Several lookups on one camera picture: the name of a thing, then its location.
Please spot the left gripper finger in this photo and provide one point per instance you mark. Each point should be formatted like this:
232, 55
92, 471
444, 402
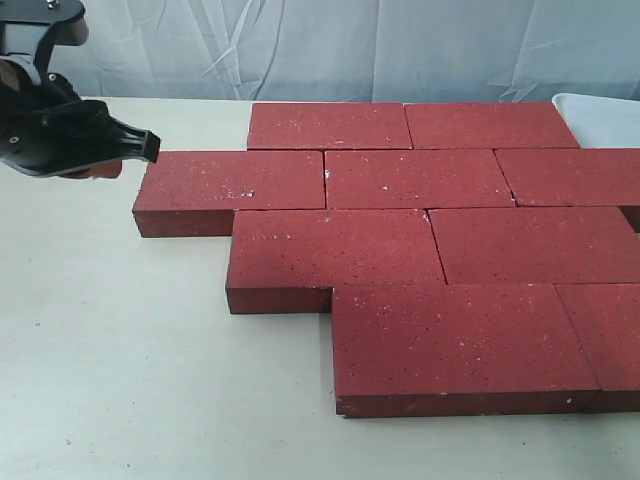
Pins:
110, 170
129, 142

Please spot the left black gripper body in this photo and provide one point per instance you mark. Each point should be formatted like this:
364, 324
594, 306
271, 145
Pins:
48, 130

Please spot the red brick top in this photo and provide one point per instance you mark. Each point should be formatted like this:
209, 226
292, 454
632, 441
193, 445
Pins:
198, 193

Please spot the red brick front large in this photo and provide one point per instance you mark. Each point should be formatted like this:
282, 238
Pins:
438, 350

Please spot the red brick lower right row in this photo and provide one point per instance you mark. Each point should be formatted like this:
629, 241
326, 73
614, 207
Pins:
554, 245

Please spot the grey fabric backdrop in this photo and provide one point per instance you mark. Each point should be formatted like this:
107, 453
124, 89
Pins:
381, 51

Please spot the white plastic tray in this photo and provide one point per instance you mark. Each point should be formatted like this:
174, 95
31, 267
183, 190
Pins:
600, 122

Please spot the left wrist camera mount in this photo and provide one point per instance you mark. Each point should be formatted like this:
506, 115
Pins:
30, 29

